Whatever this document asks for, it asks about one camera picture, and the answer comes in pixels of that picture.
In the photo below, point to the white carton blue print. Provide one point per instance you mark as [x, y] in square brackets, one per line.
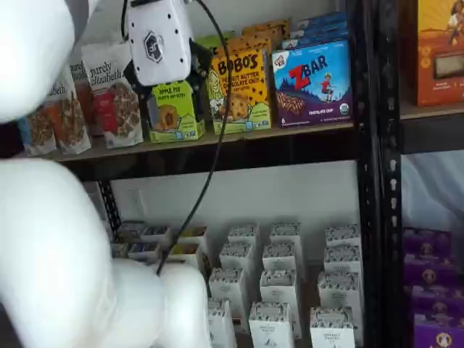
[143, 250]
[154, 232]

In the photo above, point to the white organic pantry carton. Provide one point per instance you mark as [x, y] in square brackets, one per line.
[270, 326]
[342, 259]
[222, 326]
[331, 330]
[285, 235]
[243, 237]
[226, 290]
[235, 261]
[342, 235]
[277, 290]
[339, 290]
[279, 259]

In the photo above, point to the black metal shelf rack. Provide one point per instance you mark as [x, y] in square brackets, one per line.
[369, 181]
[391, 181]

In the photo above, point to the orange snack box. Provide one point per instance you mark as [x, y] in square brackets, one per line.
[440, 54]

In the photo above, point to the granola bag orange label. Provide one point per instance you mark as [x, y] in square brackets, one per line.
[85, 105]
[69, 123]

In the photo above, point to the wooden shelf board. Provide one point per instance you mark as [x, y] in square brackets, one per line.
[253, 136]
[431, 111]

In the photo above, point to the purple snack box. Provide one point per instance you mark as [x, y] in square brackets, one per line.
[440, 335]
[438, 301]
[429, 272]
[427, 243]

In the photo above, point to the yellow peanut butter oat box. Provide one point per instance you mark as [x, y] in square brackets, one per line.
[239, 108]
[266, 29]
[250, 45]

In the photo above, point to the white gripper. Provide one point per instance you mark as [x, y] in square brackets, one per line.
[159, 43]

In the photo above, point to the white carton yellow print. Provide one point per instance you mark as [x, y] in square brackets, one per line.
[195, 239]
[185, 255]

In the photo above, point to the white small cartons group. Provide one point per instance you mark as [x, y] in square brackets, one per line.
[308, 290]

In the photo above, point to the granola bag red label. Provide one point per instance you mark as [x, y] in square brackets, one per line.
[116, 108]

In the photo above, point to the blue Z Bar box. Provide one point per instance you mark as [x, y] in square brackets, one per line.
[319, 29]
[315, 40]
[311, 90]
[322, 18]

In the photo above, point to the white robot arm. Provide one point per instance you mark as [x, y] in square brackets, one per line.
[54, 253]

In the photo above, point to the white carton grey print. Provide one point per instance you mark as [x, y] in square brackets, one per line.
[130, 228]
[119, 250]

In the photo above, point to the green apple pie oat box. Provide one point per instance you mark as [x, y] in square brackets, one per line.
[206, 40]
[174, 123]

